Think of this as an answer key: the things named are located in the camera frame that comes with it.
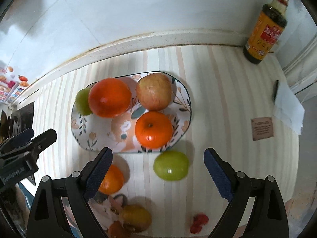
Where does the red cherry cluster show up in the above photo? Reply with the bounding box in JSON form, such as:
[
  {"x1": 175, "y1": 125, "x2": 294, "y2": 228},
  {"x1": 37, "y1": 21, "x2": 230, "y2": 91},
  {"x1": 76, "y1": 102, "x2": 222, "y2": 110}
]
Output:
[{"x1": 190, "y1": 213, "x2": 209, "y2": 234}]

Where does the white folded paper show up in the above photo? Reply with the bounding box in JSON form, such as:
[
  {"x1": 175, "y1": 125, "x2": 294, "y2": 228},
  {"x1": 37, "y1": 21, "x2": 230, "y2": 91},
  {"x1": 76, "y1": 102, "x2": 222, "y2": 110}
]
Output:
[{"x1": 273, "y1": 81, "x2": 305, "y2": 135}]

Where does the small orange tangerine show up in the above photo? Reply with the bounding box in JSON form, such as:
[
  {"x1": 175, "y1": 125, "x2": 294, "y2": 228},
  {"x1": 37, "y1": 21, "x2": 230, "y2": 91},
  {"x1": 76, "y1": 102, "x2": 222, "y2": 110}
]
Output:
[{"x1": 98, "y1": 164, "x2": 125, "y2": 195}]

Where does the soy sauce bottle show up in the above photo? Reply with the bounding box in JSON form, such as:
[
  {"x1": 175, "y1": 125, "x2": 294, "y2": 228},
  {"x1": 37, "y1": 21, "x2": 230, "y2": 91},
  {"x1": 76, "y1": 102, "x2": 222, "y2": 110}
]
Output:
[{"x1": 243, "y1": 0, "x2": 289, "y2": 64}]

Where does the brown russet apple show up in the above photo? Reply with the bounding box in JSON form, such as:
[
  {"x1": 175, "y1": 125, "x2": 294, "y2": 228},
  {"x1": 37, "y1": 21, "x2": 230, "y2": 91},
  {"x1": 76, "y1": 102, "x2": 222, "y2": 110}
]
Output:
[{"x1": 119, "y1": 204, "x2": 152, "y2": 233}]

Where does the large orange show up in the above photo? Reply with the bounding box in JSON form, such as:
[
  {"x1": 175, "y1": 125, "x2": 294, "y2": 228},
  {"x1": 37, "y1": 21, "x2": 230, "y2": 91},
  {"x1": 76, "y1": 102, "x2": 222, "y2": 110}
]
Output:
[{"x1": 88, "y1": 78, "x2": 132, "y2": 118}]

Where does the colourful wall sticker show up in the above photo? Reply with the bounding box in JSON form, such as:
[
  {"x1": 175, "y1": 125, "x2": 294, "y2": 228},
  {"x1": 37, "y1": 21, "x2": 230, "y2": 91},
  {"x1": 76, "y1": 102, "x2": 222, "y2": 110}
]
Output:
[{"x1": 0, "y1": 61, "x2": 29, "y2": 105}]

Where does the floral oval ceramic plate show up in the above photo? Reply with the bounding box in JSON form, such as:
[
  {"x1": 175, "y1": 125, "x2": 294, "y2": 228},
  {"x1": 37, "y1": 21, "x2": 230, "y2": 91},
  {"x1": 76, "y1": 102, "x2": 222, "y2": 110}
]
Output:
[{"x1": 71, "y1": 71, "x2": 192, "y2": 153}]

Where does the green apple off plate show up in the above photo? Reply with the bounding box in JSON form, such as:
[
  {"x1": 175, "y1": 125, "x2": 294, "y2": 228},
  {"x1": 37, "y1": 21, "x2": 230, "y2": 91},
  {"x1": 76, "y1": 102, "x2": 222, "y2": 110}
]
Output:
[{"x1": 153, "y1": 151, "x2": 190, "y2": 181}]

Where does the reddish yellow apple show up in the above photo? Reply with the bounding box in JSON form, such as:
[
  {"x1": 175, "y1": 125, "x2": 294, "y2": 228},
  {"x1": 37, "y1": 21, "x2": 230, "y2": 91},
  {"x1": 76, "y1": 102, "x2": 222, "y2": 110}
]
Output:
[{"x1": 135, "y1": 73, "x2": 173, "y2": 111}]

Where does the dark red orange fruit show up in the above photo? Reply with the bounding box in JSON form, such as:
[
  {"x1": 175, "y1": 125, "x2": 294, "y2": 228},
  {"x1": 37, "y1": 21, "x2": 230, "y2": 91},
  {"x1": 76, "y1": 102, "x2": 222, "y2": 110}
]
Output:
[{"x1": 108, "y1": 221, "x2": 131, "y2": 238}]

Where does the green apple on plate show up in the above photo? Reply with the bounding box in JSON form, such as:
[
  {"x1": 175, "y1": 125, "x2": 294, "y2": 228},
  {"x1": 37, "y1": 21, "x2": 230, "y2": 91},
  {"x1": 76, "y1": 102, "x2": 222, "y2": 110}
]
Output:
[{"x1": 75, "y1": 88, "x2": 92, "y2": 115}]

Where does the orange tangerine with stem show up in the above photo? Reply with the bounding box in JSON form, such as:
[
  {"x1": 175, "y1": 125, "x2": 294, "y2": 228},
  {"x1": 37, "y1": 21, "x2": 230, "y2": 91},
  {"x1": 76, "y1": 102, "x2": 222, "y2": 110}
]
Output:
[{"x1": 135, "y1": 111, "x2": 174, "y2": 149}]

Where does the brown label tag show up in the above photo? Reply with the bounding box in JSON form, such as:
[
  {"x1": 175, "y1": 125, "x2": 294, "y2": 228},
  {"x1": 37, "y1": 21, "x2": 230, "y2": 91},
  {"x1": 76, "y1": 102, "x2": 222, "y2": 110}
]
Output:
[{"x1": 251, "y1": 117, "x2": 273, "y2": 141}]

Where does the black pen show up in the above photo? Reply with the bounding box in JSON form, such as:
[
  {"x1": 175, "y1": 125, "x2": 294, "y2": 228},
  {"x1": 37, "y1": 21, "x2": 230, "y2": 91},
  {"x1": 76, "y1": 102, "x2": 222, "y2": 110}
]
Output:
[{"x1": 272, "y1": 80, "x2": 279, "y2": 101}]

